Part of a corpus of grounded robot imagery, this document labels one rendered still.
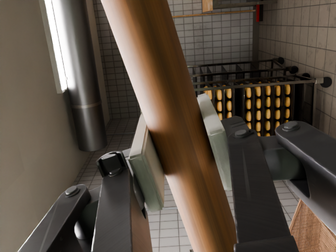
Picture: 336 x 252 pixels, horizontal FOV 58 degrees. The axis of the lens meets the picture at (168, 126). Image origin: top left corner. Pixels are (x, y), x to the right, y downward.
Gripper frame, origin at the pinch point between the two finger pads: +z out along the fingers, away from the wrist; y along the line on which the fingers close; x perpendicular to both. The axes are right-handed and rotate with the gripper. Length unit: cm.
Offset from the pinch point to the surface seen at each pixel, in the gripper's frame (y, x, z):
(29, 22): -107, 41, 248
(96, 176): -124, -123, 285
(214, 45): 62, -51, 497
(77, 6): -75, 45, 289
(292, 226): 39, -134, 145
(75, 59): -95, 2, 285
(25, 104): -121, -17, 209
